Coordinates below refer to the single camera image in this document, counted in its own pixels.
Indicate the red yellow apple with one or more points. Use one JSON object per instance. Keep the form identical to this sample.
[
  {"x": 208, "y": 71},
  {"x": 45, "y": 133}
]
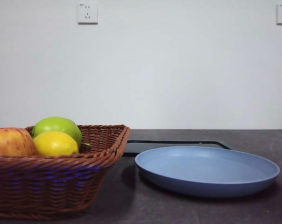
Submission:
[{"x": 10, "y": 142}]

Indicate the brown wicker basket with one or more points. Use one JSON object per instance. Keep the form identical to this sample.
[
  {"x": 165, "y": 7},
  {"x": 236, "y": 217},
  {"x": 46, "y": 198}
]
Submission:
[{"x": 50, "y": 182}]

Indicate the green apple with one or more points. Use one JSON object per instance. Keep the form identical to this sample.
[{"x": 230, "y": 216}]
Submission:
[{"x": 57, "y": 126}]

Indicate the yellow lemon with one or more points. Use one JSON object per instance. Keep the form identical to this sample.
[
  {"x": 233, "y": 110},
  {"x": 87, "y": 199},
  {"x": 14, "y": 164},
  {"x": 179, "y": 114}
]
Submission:
[{"x": 54, "y": 144}]

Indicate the small green leaf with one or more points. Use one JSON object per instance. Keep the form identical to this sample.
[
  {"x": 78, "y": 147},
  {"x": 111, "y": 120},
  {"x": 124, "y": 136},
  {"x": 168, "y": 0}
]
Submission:
[{"x": 86, "y": 144}]

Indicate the blue round plate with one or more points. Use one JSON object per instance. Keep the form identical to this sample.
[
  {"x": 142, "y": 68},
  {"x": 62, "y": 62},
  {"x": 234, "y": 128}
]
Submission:
[{"x": 201, "y": 168}]

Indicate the black flat tray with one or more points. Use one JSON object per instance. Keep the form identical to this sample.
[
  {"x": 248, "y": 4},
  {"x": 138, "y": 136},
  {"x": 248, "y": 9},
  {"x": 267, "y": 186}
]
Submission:
[{"x": 131, "y": 149}]

